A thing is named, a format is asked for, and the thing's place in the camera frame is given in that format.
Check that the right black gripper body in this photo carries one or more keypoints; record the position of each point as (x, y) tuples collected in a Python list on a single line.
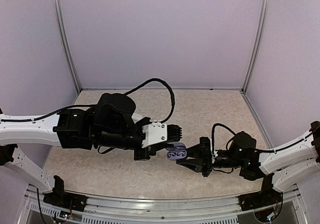
[(207, 158)]

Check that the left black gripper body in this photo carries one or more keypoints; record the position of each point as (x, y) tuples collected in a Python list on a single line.
[(152, 151)]

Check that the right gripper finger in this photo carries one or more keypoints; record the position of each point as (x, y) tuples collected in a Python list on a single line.
[(195, 165), (195, 151)]

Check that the blue-grey earbud charging case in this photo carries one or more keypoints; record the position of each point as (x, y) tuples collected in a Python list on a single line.
[(177, 151)]

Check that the purple earbud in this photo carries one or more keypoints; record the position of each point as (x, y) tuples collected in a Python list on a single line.
[(171, 155), (181, 154)]

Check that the white earbud charging case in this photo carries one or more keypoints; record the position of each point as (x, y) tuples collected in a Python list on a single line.
[(136, 117)]

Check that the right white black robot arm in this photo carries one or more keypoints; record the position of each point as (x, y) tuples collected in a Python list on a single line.
[(280, 167)]

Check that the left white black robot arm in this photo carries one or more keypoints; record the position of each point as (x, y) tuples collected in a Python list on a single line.
[(111, 122)]

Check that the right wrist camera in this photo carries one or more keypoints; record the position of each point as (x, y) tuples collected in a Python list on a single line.
[(214, 153)]

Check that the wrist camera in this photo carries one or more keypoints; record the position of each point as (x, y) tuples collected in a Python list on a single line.
[(214, 153), (158, 133)]

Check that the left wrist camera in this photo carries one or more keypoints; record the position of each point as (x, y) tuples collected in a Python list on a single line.
[(158, 133)]

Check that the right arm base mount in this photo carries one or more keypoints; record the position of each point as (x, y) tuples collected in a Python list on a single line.
[(265, 197)]

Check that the front aluminium rail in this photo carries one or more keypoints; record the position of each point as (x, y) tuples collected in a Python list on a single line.
[(223, 209)]

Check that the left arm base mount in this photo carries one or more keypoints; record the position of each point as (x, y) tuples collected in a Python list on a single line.
[(61, 198)]

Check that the left aluminium frame post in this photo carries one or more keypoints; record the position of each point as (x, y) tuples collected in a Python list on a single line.
[(65, 45)]

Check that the aluminium frame post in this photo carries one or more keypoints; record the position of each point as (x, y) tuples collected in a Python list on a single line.
[(257, 43), (65, 45)]

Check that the right aluminium frame post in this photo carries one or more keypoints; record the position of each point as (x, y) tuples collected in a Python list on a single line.
[(257, 43)]

